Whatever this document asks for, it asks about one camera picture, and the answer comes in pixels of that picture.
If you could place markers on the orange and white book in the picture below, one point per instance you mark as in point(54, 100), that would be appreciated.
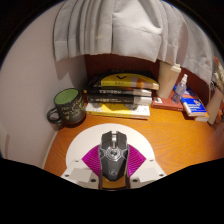
point(203, 118)

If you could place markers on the red book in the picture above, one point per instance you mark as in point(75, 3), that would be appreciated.
point(165, 105)

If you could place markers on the clear spray bottle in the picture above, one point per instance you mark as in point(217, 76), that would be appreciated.
point(179, 90)

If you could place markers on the white and yellow book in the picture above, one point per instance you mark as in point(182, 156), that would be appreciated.
point(116, 110)

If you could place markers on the white yellow black mouse pad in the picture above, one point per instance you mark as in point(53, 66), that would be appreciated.
point(86, 140)

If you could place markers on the cream tumbler with lid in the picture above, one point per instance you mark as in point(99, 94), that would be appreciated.
point(167, 81)

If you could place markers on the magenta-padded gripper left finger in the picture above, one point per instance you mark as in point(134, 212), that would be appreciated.
point(80, 173)

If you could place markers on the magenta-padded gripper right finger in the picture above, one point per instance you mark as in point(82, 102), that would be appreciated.
point(146, 171)

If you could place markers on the black grey computer mouse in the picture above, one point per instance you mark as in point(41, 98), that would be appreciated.
point(113, 156)

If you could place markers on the white pleated curtain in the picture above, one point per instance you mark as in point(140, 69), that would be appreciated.
point(126, 26)

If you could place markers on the white ceramic vase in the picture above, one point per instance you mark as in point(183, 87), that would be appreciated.
point(215, 106)

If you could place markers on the blue book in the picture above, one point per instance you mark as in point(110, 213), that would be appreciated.
point(195, 105)

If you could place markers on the dark mug with green inside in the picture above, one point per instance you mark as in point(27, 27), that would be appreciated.
point(70, 108)

